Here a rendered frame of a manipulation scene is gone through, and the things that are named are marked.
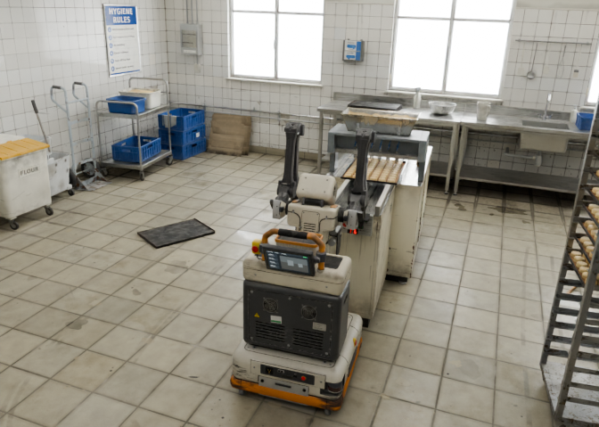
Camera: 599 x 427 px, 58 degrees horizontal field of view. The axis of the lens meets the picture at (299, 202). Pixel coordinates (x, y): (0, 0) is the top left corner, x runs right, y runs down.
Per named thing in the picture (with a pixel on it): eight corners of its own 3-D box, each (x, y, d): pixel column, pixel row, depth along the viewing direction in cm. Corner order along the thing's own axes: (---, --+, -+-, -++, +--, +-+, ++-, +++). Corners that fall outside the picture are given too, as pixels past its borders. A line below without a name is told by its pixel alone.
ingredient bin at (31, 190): (14, 233, 497) (1, 152, 471) (-34, 221, 520) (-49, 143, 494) (60, 214, 544) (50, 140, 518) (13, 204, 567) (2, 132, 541)
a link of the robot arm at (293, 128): (282, 121, 313) (298, 123, 311) (288, 120, 326) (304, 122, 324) (275, 197, 322) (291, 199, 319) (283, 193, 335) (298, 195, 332)
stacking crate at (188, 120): (180, 120, 793) (179, 107, 786) (205, 123, 781) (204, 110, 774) (158, 128, 739) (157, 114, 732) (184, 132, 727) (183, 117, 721)
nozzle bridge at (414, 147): (335, 164, 442) (337, 123, 431) (425, 174, 424) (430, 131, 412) (325, 175, 413) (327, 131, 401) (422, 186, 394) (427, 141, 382)
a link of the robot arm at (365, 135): (354, 127, 302) (372, 129, 300) (358, 127, 315) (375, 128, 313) (347, 206, 311) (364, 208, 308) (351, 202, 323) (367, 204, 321)
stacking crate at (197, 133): (182, 134, 800) (181, 120, 793) (206, 137, 787) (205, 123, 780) (158, 143, 747) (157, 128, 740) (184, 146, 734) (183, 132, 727)
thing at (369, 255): (343, 276, 438) (350, 170, 407) (386, 283, 429) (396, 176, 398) (322, 321, 374) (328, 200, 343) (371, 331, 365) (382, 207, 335)
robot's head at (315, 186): (331, 199, 295) (335, 175, 300) (293, 194, 301) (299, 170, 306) (334, 209, 308) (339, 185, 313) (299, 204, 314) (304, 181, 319)
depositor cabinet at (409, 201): (352, 218, 557) (357, 139, 528) (422, 228, 538) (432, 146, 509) (321, 273, 442) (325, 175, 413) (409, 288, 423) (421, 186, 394)
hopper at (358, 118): (347, 124, 427) (348, 107, 422) (419, 131, 412) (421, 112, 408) (339, 132, 401) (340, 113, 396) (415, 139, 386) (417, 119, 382)
